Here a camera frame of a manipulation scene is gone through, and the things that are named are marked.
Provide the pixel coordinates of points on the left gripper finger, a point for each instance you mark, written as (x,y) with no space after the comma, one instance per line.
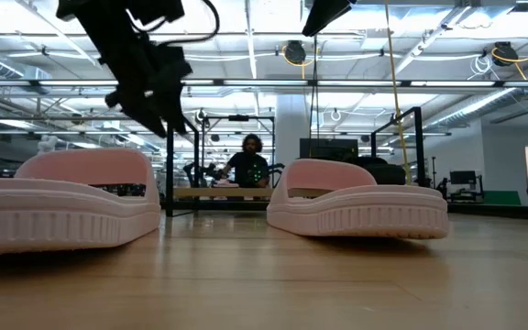
(178,114)
(147,119)

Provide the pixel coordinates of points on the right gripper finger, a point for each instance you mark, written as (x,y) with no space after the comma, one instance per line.
(328,14)

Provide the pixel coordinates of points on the person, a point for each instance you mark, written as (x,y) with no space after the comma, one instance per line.
(248,169)

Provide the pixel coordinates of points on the black perforated computer box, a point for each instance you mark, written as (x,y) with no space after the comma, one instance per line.
(328,149)

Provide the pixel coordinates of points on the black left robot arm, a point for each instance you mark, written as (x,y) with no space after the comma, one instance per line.
(99,27)

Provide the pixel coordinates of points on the black background monitor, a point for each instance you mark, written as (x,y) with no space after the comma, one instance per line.
(463,177)

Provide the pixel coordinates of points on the black aluminium table frame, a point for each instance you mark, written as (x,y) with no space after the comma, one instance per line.
(520,212)

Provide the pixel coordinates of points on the black background robot arm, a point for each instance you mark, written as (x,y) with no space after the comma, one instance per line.
(209,170)

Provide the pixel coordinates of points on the green panel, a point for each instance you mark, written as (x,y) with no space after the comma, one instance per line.
(502,198)

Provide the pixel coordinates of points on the wooden shelf black metal frame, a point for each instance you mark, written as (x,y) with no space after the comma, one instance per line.
(223,192)

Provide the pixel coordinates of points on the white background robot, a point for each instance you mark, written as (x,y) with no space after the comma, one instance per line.
(46,144)

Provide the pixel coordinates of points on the pink slide sandal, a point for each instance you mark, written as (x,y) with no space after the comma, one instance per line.
(62,220)
(360,215)

